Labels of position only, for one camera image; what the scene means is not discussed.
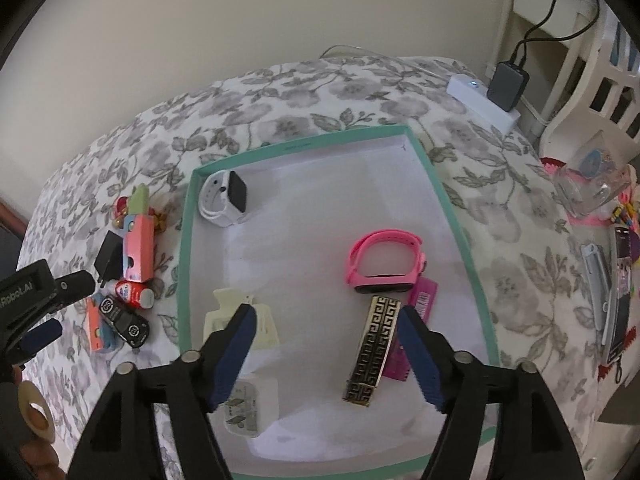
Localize dark wooden furniture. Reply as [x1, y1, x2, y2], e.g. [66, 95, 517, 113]
[0, 200, 31, 271]

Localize black toy car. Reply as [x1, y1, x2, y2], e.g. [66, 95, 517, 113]
[97, 294, 151, 350]

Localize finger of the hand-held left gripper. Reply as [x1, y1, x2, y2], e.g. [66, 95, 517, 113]
[20, 319, 63, 357]
[50, 270, 96, 312]

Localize purple lighter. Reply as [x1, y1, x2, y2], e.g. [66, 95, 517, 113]
[385, 275, 438, 381]

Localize small orange blue toy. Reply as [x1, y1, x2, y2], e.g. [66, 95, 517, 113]
[87, 297, 123, 356]

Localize colourful crochet mat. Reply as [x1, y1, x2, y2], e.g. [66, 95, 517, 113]
[540, 157, 640, 386]

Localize silver nail clipper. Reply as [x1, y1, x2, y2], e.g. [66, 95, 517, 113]
[580, 242, 613, 346]

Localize black plugged-in charger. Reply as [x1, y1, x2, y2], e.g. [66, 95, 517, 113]
[486, 62, 530, 112]

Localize person's left hand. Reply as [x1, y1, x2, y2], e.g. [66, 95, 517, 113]
[17, 440, 63, 480]

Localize white power strip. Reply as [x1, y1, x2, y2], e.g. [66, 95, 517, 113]
[447, 74, 521, 136]

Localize beige ring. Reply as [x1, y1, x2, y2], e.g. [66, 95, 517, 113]
[17, 382, 55, 443]

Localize small red toy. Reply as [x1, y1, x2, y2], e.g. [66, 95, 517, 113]
[112, 196, 133, 228]

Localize pile of colourful small toys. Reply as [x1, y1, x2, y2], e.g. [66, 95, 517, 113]
[610, 165, 640, 271]

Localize black smartphone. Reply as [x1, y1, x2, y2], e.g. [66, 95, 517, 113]
[605, 225, 636, 366]

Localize black plugged charger with cable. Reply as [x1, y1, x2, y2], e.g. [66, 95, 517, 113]
[492, 0, 601, 126]

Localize white cutout shelf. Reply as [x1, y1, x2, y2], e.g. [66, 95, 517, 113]
[537, 10, 640, 161]

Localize cream hair claw clip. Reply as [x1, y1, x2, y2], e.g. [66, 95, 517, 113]
[204, 287, 278, 351]

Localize white charger cube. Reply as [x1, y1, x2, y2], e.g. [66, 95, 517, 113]
[222, 375, 278, 438]

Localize orange blue toy knife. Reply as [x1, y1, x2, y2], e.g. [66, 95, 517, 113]
[121, 185, 156, 281]

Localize gold black patterned lighter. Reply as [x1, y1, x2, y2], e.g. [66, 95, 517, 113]
[342, 296, 402, 407]

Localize white smartwatch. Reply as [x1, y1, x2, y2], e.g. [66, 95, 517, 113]
[199, 170, 249, 226]

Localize red white glue bottle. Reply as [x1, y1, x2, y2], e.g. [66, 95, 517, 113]
[115, 280, 155, 310]

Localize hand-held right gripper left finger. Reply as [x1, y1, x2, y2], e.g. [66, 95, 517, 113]
[67, 302, 258, 480]

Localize teal-edged white box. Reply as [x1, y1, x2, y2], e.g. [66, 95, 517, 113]
[177, 124, 501, 478]

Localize black power adapter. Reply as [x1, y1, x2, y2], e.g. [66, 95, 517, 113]
[95, 231, 126, 281]

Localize clear glass cup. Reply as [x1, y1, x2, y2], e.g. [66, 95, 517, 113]
[552, 130, 632, 218]

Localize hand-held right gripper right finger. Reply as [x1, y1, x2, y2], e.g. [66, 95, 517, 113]
[397, 305, 586, 480]

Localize pink smartwatch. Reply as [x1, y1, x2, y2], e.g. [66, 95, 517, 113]
[346, 230, 428, 296]

